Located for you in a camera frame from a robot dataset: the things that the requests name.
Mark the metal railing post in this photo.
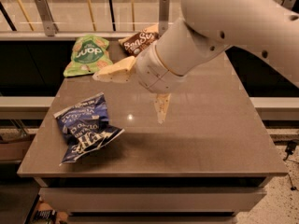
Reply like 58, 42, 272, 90
281, 0, 297, 10
34, 0, 58, 36
158, 0, 170, 36

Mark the middle metal railing post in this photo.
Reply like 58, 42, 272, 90
158, 0, 170, 36

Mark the blue chip bag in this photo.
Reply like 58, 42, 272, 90
53, 92, 124, 164

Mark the metal horizontal rail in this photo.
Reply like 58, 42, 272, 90
0, 31, 135, 41

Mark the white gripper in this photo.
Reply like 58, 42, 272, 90
93, 42, 186, 124

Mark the left metal railing post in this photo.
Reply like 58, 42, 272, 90
34, 0, 58, 36

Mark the green chip bag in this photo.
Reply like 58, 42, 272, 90
64, 35, 113, 77

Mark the brown chip bag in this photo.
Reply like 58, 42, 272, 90
119, 24, 159, 57

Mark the right metal railing post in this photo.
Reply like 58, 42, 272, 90
281, 0, 297, 10

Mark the black cable on floor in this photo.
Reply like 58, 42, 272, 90
282, 140, 299, 192

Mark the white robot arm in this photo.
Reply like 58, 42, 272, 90
93, 0, 299, 122

